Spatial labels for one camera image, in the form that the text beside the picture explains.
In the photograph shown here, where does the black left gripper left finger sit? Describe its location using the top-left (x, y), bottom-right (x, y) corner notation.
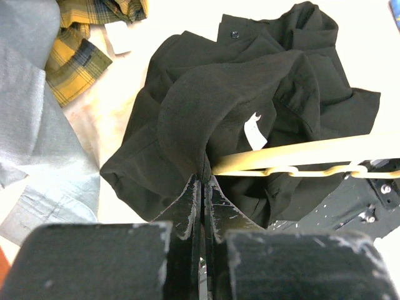
top-left (1, 176), bottom-right (201, 299)

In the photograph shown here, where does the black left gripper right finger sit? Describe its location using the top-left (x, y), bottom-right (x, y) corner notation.
top-left (204, 179), bottom-right (399, 299)

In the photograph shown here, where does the yellow hanger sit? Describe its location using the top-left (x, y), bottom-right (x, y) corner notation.
top-left (212, 132), bottom-right (399, 179)

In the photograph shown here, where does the black shirt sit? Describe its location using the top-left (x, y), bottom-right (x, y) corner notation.
top-left (100, 2), bottom-right (381, 221)

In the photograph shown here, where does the grey shirt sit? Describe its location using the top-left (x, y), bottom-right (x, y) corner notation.
top-left (1, 1), bottom-right (100, 244)

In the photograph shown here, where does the yellow plaid shirt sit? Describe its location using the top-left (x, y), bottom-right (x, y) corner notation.
top-left (45, 0), bottom-right (148, 108)

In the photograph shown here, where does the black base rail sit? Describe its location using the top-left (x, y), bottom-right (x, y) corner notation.
top-left (267, 177), bottom-right (399, 239)

